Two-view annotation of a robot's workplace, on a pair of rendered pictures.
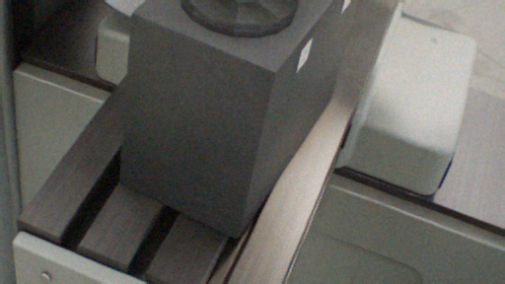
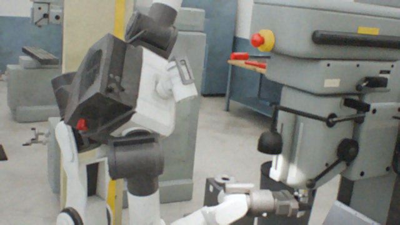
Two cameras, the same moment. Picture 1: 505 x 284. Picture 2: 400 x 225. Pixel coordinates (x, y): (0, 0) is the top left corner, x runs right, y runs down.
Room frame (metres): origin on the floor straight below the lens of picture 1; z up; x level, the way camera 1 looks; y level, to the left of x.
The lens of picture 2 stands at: (1.68, -1.25, 1.86)
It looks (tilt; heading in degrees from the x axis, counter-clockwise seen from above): 14 degrees down; 137
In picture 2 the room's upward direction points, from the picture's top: 5 degrees clockwise
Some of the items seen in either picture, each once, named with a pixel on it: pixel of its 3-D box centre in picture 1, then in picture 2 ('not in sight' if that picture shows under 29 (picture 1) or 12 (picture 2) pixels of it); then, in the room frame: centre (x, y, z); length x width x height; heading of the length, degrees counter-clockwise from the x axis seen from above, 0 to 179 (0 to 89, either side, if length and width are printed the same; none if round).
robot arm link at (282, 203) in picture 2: not in sight; (273, 204); (0.88, -0.12, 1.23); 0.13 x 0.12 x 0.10; 149
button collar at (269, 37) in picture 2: not in sight; (265, 40); (0.88, -0.27, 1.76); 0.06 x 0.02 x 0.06; 168
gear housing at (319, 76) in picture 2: not in sight; (330, 69); (0.93, 0.00, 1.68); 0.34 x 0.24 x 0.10; 78
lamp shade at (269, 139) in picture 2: not in sight; (270, 140); (0.92, -0.24, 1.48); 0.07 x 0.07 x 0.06
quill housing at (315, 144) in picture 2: not in sight; (312, 135); (0.93, -0.04, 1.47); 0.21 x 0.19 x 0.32; 168
